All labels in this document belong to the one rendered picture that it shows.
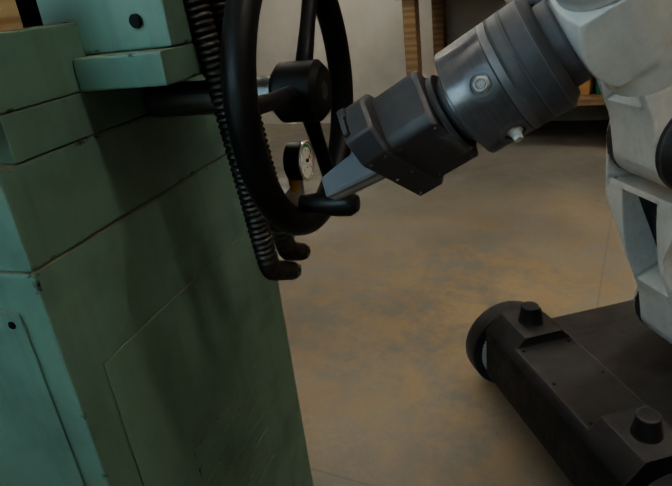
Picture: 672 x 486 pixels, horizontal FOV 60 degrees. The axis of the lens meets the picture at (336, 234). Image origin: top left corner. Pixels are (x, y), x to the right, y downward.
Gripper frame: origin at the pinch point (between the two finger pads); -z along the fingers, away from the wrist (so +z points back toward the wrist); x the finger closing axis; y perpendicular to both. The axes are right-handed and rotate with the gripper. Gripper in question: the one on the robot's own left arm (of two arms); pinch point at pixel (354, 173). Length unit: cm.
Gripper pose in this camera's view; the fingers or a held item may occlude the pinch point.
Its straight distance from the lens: 50.1
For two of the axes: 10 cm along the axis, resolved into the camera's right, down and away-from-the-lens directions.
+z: 7.6, -4.4, -4.7
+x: 6.0, 2.1, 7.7
